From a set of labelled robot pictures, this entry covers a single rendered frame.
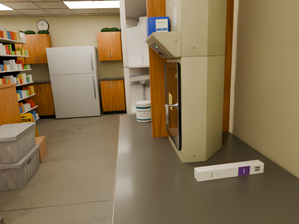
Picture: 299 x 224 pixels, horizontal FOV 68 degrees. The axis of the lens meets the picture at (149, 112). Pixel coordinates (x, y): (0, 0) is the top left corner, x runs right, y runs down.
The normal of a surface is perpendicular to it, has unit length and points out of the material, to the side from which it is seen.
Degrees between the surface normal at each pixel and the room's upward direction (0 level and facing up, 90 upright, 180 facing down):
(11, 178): 96
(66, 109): 90
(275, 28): 90
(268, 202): 0
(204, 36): 90
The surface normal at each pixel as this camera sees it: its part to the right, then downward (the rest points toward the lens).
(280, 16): -0.99, 0.07
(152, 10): 0.11, 0.22
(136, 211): -0.04, -0.97
